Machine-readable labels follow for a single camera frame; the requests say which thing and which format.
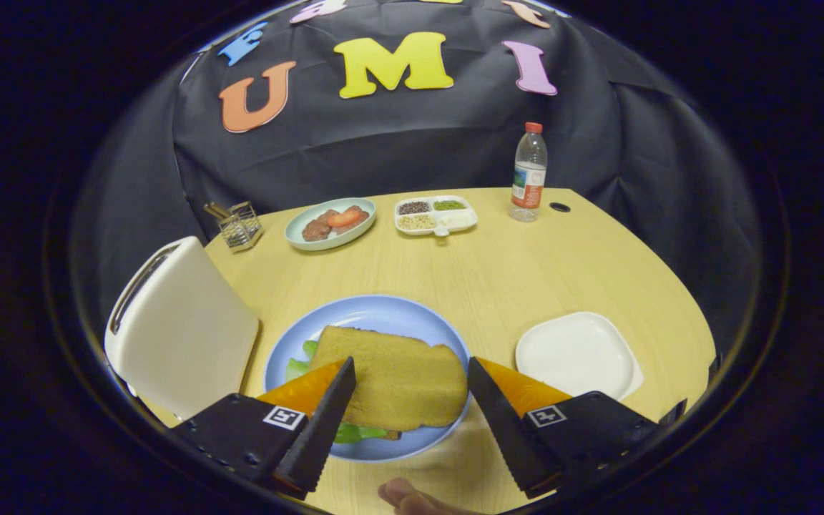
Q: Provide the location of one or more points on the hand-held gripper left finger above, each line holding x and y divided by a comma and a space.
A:
319, 429

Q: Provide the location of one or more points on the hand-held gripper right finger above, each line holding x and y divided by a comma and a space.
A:
505, 429

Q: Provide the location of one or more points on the green lettuce leaf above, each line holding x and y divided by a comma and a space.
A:
296, 368

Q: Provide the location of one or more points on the brown toast slice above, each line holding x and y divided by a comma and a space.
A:
398, 379

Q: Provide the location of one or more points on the white square plate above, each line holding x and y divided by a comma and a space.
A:
576, 354

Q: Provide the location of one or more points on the blue round plate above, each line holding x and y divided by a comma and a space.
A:
376, 315

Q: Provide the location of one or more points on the white toaster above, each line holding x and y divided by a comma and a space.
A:
183, 336

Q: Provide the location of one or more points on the pale green round plate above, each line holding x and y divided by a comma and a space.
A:
297, 239

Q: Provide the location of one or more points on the brown meat pieces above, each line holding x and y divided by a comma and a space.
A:
315, 229

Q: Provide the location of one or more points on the white divided condiment dish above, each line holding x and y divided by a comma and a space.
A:
458, 220

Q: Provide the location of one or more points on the red tomato slice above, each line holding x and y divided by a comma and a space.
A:
347, 217

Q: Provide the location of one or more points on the clear bottle with red cap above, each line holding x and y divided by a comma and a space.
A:
528, 172

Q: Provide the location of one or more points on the black backdrop cloth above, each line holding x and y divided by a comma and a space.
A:
383, 143

